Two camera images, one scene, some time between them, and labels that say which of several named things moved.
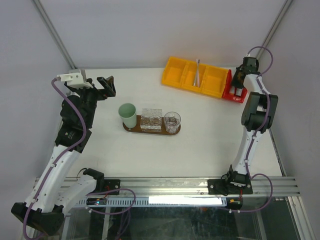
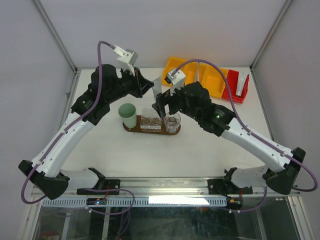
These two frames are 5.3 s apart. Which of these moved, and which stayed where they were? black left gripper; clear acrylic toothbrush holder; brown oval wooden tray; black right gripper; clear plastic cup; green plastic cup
Moved: black left gripper; black right gripper
Stayed: brown oval wooden tray; clear acrylic toothbrush holder; green plastic cup; clear plastic cup
